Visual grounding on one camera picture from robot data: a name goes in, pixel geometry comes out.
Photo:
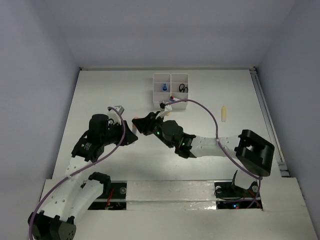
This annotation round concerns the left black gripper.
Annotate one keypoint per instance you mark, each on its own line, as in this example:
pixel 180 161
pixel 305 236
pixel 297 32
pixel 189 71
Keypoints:
pixel 118 126

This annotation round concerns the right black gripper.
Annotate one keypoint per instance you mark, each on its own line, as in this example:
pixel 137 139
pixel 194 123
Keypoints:
pixel 145 126

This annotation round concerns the red capped white marker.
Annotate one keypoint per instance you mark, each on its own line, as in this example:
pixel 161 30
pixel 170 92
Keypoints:
pixel 177 99

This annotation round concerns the blue capped clear bottle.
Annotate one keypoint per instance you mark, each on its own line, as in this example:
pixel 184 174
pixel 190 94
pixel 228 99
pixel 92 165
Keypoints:
pixel 164 87

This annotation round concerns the black handled scissors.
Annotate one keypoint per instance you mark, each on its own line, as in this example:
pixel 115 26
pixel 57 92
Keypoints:
pixel 183 88

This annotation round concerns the cream glue stick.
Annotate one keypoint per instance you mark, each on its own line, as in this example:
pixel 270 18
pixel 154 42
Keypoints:
pixel 224 114

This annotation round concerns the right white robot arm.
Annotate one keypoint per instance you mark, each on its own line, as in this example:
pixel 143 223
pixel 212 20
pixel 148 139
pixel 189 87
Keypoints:
pixel 251 153

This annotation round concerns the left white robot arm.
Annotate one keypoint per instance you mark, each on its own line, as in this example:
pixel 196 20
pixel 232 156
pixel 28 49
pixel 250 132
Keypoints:
pixel 57 213

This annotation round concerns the white organizer right column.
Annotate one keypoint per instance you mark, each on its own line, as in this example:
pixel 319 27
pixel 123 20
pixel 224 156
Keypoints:
pixel 175 80

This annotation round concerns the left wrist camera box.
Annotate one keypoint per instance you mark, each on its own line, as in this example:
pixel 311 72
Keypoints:
pixel 115 113

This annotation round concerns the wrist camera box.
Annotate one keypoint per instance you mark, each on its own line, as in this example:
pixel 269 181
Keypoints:
pixel 165 109
pixel 115 113

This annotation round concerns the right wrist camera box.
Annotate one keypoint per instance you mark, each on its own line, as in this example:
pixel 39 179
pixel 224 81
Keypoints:
pixel 165 109

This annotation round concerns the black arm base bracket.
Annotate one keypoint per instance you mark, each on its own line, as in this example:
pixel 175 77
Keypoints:
pixel 242 185

